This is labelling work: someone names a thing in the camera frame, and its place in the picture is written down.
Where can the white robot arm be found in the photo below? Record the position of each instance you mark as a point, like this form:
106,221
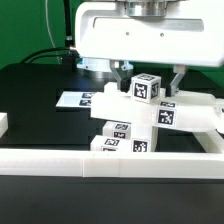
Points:
135,8

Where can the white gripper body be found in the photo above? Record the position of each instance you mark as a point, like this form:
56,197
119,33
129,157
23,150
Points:
190,33

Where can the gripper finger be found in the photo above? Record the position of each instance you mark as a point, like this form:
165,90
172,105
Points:
123,77
172,88

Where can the white chair back part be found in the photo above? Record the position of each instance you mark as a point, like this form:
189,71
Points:
186,111

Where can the white U-shaped obstacle frame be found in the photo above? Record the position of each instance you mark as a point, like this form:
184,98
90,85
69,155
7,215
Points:
40,162

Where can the white chair seat part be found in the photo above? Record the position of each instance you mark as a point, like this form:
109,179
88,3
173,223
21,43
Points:
143,138

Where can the white tag sheet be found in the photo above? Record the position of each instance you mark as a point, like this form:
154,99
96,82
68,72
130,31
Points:
71,99

